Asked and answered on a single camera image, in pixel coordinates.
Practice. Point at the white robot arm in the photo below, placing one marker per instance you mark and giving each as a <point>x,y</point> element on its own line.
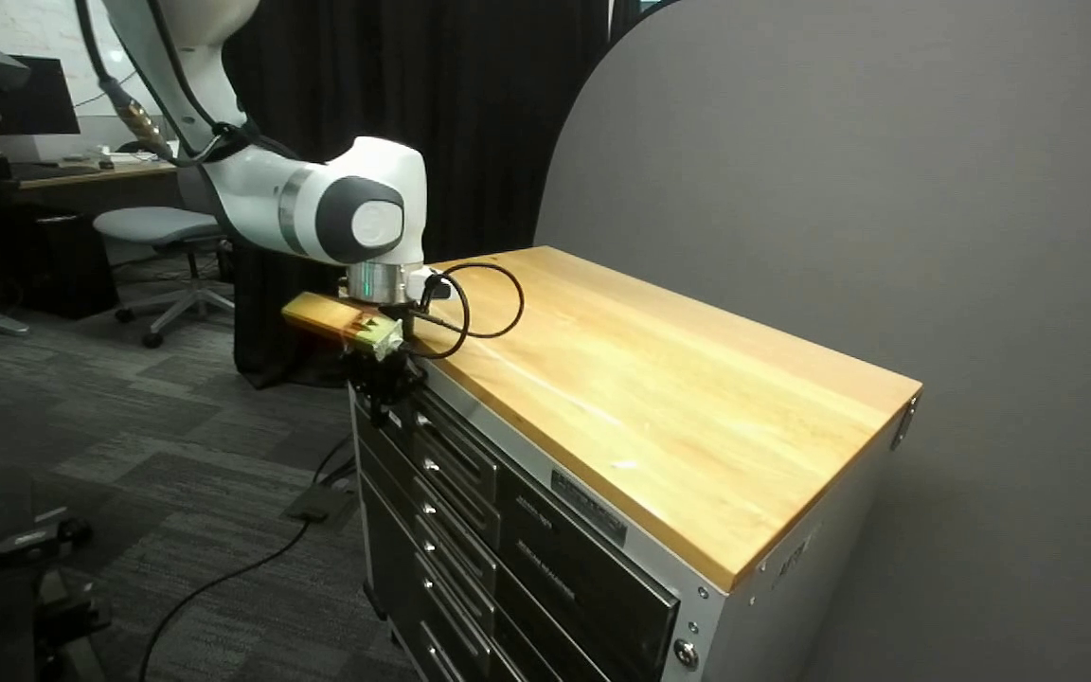
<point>320,200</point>

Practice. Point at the wooden block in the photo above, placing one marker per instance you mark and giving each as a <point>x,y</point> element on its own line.
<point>320,310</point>

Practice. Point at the black box under desk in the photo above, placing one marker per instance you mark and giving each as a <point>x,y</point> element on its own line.
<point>59,261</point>

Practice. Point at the black stand with red mark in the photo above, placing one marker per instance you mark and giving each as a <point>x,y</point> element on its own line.
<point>18,608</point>

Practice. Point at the black curtain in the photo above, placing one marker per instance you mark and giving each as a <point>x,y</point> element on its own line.
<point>493,125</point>

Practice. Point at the black computer monitor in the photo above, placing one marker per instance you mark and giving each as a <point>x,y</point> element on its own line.
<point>38,99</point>

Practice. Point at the steel tool cabinet wooden top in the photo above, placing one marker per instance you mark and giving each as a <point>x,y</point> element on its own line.
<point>672,391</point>

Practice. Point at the wooden office desk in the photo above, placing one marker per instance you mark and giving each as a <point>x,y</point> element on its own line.
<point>59,183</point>

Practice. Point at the gray rounded partition panel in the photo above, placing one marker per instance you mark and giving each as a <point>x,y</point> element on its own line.
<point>899,189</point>

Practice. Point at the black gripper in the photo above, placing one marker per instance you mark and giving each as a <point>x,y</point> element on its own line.
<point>379,334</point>

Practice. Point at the gray office chair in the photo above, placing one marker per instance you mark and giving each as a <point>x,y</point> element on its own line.
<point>158,229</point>

